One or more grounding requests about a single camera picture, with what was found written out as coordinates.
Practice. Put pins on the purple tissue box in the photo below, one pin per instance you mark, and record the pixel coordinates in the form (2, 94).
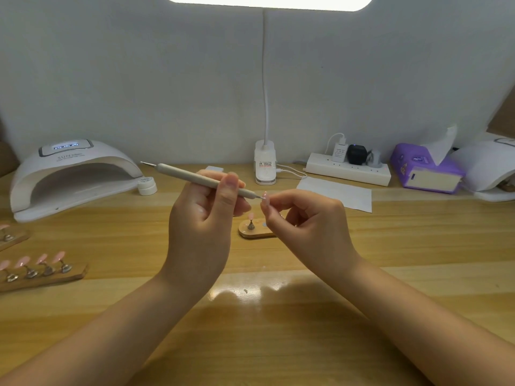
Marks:
(412, 169)

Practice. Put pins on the white charger plug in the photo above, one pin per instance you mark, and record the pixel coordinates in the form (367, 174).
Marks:
(339, 151)

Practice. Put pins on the person's left forearm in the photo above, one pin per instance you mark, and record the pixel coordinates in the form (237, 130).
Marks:
(76, 341)

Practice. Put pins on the person's right hand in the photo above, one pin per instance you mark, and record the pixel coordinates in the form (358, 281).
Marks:
(318, 233)

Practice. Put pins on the small closed white jar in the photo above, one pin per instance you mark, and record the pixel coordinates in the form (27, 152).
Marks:
(146, 186)

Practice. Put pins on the white desk lamp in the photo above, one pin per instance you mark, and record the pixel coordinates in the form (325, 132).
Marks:
(265, 160)

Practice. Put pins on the black plug adapter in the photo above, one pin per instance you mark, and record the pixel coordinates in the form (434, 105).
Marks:
(357, 154)

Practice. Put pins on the stack of white cotton pads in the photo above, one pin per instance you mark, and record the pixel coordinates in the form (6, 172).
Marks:
(214, 168)

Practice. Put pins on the person's left hand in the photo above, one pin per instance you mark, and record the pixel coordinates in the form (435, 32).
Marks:
(199, 241)

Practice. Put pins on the white paper sheet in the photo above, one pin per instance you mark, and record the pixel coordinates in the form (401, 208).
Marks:
(334, 193)

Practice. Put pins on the brown wooden board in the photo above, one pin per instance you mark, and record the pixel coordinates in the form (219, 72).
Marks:
(503, 108)

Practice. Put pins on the white nail lamp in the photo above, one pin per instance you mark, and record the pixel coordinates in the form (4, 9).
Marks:
(71, 169)
(489, 164)

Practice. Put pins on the wooden nail holder strip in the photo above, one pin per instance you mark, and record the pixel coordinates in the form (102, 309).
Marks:
(256, 232)

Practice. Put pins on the grey dotting pen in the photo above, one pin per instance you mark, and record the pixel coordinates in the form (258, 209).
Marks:
(185, 173)

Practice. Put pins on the person's right forearm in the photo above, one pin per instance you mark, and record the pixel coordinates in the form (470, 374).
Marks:
(434, 329)

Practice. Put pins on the grey plug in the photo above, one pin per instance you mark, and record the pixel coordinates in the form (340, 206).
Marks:
(375, 158)

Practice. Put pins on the white power strip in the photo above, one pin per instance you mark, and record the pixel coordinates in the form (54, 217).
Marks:
(348, 169)

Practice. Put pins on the brown cardboard box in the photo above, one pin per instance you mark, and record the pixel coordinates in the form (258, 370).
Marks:
(6, 156)

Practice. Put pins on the white tissue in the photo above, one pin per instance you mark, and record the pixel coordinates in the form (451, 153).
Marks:
(442, 144)

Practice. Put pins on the wooden stands with pink nails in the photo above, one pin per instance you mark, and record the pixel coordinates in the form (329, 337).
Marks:
(39, 269)

